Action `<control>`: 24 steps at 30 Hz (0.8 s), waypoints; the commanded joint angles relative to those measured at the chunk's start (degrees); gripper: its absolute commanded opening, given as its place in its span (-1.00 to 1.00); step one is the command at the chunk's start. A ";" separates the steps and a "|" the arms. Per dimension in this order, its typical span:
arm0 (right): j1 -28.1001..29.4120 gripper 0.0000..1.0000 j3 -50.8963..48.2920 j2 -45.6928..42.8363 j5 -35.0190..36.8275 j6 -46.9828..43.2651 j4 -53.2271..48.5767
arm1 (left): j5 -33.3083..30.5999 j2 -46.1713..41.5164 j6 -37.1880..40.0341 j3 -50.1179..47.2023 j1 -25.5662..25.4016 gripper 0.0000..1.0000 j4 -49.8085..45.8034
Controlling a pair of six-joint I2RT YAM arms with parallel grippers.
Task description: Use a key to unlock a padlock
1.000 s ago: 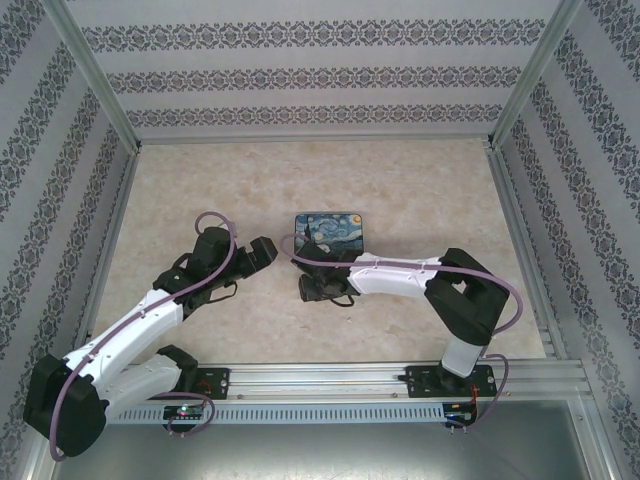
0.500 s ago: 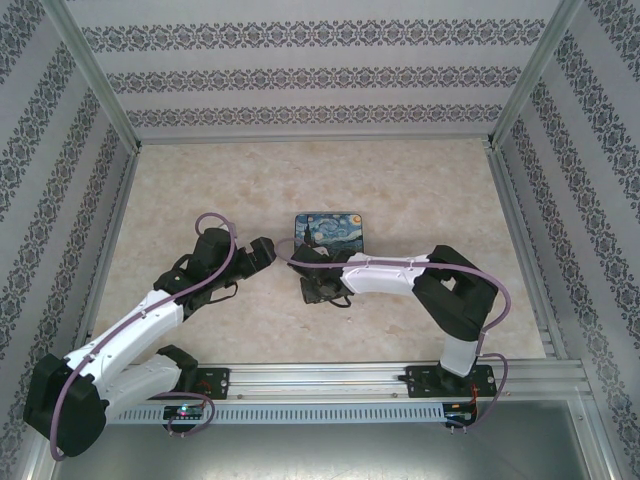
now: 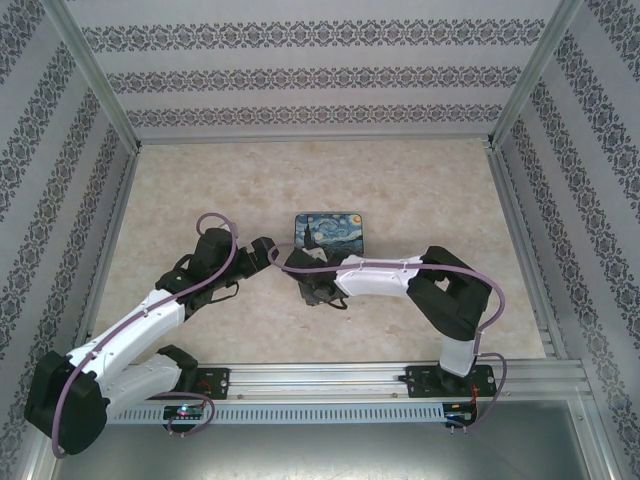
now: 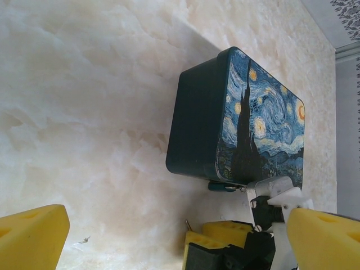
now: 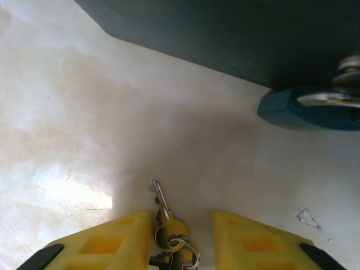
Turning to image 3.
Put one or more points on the aluminium back beam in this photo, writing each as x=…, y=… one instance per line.
x=315, y=138

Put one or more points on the starry night tin box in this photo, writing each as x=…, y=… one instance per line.
x=340, y=232

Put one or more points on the aluminium side rail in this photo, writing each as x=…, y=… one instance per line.
x=107, y=240
x=530, y=250

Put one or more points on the small controller board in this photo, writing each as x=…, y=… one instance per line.
x=460, y=417
x=185, y=411

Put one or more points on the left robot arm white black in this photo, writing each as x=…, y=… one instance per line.
x=125, y=330

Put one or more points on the grey metal sheet panel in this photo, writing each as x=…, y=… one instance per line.
x=325, y=450

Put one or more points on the aluminium corner post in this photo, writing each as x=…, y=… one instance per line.
x=95, y=75
x=537, y=75

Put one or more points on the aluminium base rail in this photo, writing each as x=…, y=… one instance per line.
x=320, y=380

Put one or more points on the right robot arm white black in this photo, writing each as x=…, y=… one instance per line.
x=375, y=275

